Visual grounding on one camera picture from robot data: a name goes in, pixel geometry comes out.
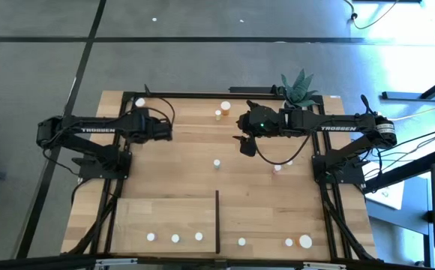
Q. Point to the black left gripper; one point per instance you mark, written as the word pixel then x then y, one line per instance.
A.
pixel 140 127

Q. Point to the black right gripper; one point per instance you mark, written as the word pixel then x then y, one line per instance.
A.
pixel 262 122

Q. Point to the large orange medicine bottle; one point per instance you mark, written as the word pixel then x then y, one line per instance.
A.
pixel 225 106
pixel 305 241
pixel 140 101

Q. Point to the small yellow medicine bottle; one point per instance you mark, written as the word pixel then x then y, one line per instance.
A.
pixel 218 113

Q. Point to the small pale green medicine bottle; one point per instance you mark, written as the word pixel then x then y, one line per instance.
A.
pixel 216 162

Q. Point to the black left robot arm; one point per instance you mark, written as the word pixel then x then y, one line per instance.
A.
pixel 97 129

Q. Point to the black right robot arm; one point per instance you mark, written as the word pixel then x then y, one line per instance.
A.
pixel 333 125

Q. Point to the small pink medicine bottle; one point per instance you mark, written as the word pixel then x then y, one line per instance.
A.
pixel 277 167

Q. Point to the black flat bar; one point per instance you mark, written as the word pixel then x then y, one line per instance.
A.
pixel 251 90

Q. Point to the white plant pot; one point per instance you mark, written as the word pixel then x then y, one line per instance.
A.
pixel 284 108

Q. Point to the green spiky plant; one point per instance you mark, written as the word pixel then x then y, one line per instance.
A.
pixel 298 92

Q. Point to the small white bottle bottom centre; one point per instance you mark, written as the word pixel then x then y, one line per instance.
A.
pixel 242 242

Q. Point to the white paper sheet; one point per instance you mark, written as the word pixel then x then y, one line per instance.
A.
pixel 388 195

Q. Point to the black rig beam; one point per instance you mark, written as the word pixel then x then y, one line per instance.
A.
pixel 52 264

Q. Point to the black desk leg base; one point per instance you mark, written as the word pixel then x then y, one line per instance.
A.
pixel 408 96

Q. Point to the grey office desk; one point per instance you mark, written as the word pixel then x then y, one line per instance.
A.
pixel 408 221

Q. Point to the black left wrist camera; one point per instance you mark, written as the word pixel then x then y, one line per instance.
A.
pixel 163 131

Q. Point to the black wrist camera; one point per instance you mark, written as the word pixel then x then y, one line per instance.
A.
pixel 163 131
pixel 248 147

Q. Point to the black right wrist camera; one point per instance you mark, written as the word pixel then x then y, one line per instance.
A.
pixel 248 147

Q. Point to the black metal table frame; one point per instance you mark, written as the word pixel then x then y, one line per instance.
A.
pixel 202 95

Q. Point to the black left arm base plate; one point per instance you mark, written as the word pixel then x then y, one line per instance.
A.
pixel 90 173

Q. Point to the black shelf divider post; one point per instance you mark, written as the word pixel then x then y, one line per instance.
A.
pixel 217 221

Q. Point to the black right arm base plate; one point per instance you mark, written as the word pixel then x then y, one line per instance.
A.
pixel 348 176

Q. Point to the silver metal bracket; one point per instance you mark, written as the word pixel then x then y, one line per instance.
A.
pixel 324 266
pixel 116 262

